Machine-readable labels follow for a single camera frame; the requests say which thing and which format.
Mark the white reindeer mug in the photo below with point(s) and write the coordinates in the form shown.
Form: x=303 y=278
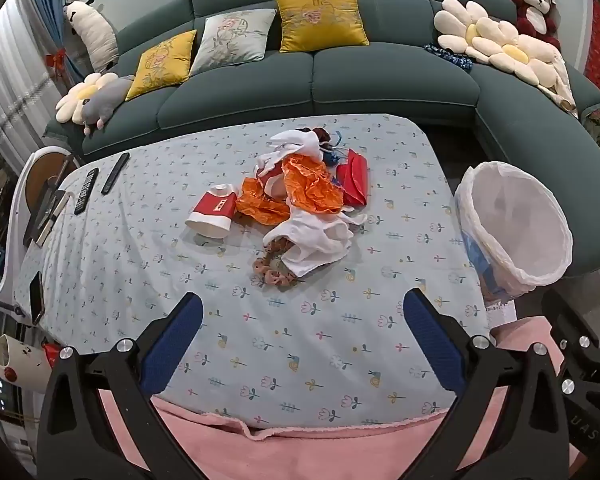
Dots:
x=17 y=365

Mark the red and white bear plush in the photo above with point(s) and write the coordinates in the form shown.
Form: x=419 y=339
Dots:
x=530 y=20

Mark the white paper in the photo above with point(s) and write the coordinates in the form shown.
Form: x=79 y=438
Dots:
x=290 y=142

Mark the pink fleece blanket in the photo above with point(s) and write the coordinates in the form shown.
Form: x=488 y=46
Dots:
x=290 y=455

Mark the dark red velvet scrunchie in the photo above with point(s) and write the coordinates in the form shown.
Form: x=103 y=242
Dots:
x=322 y=134

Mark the red pouch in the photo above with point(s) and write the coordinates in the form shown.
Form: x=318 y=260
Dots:
x=355 y=177

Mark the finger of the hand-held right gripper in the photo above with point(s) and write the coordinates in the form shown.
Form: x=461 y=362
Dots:
x=575 y=327

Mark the white side table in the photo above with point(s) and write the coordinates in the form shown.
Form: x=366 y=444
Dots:
x=12 y=240

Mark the light blue floral tablecloth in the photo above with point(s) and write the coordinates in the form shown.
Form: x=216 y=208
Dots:
x=180 y=240

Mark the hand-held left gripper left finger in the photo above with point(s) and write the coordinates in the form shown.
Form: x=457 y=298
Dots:
x=172 y=345

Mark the green sectional sofa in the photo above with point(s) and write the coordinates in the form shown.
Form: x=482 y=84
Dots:
x=380 y=75

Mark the small yellow embroidered cushion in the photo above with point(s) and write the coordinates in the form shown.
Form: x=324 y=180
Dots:
x=160 y=65

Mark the red and white paper cup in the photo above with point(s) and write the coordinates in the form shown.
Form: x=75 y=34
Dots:
x=215 y=207

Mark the large yellow embroidered cushion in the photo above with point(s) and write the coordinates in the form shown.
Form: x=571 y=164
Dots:
x=320 y=25

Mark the cream flower plush cushion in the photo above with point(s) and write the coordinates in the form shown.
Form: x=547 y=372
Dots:
x=455 y=25
x=530 y=52
x=77 y=97

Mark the blue curtain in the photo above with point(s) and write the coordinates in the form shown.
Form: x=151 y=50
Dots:
x=50 y=15

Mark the slim black remote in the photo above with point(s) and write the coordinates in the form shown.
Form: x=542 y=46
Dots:
x=116 y=172

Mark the red curtain bow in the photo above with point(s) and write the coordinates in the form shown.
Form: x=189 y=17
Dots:
x=56 y=60

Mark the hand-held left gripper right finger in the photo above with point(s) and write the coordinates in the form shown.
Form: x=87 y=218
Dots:
x=432 y=340

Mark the white sheer curtain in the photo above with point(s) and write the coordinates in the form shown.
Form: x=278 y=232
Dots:
x=5 y=85

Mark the grey plush toy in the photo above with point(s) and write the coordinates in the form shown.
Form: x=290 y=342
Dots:
x=105 y=102

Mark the pink crinkled scraps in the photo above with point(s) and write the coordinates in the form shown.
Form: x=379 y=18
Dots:
x=275 y=272

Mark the black remote with buttons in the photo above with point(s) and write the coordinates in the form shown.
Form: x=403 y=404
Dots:
x=86 y=191

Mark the grey floral cushion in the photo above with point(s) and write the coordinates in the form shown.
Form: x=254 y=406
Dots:
x=230 y=42

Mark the blue crochet cloth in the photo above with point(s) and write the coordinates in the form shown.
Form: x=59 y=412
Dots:
x=450 y=54

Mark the red and white packaging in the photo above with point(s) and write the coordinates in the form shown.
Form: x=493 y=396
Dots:
x=269 y=180

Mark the trash bin with white bag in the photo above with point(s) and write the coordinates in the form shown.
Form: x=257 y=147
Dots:
x=510 y=225

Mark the black smartphone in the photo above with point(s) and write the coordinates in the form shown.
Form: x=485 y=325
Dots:
x=36 y=297

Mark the white panda plush pillow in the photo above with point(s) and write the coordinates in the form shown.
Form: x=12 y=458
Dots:
x=95 y=35

